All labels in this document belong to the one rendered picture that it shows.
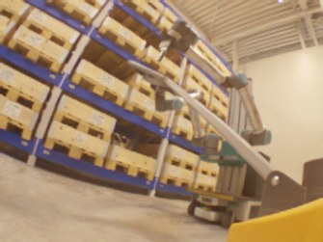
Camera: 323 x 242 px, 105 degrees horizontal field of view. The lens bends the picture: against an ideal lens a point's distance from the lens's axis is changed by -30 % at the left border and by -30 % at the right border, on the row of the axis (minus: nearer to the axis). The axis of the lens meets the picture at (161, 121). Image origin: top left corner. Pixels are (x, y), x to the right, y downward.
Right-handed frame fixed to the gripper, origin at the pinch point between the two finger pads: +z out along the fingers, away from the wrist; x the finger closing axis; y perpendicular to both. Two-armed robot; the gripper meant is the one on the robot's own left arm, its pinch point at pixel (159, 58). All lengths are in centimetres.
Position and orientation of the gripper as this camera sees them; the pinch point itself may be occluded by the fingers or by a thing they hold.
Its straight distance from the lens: 119.3
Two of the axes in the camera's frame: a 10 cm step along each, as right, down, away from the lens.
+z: -4.7, 8.8, 0.0
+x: -5.0, -2.7, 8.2
